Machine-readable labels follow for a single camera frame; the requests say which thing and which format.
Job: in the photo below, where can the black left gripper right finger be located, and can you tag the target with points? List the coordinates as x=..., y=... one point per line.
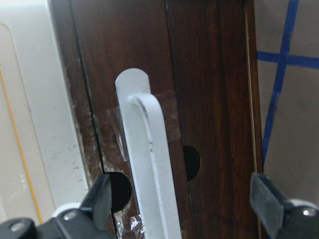
x=282, y=218

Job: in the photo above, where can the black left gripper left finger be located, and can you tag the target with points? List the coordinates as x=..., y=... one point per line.
x=90, y=219

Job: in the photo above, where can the cream plastic cabinet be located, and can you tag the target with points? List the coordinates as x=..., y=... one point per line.
x=41, y=167

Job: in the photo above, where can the white drawer handle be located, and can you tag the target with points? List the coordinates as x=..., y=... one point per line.
x=146, y=141

